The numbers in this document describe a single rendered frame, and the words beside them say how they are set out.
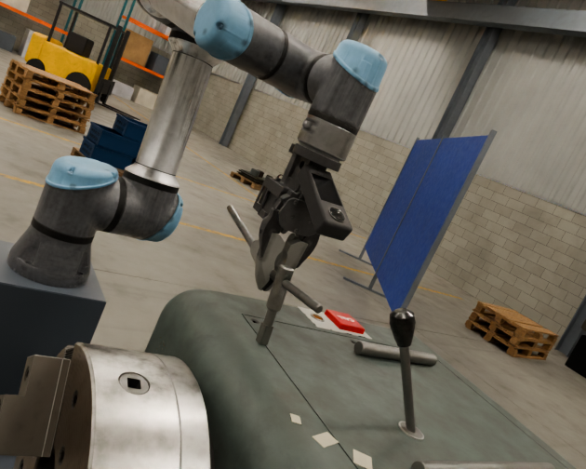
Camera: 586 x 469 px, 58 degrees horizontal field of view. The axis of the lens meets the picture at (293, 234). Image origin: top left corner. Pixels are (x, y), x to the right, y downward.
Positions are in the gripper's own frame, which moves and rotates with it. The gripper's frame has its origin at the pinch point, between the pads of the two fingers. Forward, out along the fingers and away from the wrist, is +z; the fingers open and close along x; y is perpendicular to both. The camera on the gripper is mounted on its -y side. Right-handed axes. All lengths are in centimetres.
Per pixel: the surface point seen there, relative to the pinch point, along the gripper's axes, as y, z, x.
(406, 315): -18.8, -6.9, -7.8
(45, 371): -6.4, 14.3, 26.4
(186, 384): -13.7, 9.3, 13.2
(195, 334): 0.3, 9.9, 7.2
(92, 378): -14.2, 9.5, 23.8
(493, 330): 391, 116, -642
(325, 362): -6.2, 7.4, -11.0
